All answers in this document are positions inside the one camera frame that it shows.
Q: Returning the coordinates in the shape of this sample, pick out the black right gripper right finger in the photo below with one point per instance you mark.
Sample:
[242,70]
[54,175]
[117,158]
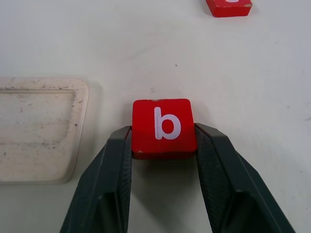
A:
[228,184]

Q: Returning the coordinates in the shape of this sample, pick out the red letter b block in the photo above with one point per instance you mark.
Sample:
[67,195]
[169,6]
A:
[164,128]

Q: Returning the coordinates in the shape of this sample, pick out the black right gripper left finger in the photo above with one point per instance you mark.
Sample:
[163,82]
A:
[97,184]

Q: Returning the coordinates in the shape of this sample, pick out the clear plastic tray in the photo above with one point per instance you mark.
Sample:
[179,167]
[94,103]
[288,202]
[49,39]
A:
[36,131]

